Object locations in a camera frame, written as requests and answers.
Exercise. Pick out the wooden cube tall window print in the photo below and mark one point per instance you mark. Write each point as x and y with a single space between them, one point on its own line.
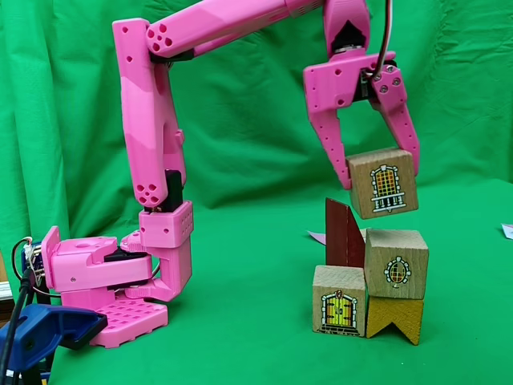
380 184

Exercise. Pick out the green cloth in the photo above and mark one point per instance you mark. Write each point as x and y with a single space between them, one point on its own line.
248 140

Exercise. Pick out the dark red wedge block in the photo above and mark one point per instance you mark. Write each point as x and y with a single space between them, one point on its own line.
340 236

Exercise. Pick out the wooden cube oval window print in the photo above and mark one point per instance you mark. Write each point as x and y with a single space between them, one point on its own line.
397 272

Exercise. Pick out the wooden cube door print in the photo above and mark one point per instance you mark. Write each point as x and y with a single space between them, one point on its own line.
338 309

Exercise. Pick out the yellow notched wooden block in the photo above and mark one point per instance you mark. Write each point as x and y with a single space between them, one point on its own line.
401 313

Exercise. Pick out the circuit board on base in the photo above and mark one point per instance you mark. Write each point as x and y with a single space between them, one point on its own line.
35 262

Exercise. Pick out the blue clamp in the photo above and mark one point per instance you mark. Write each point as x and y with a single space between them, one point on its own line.
36 329

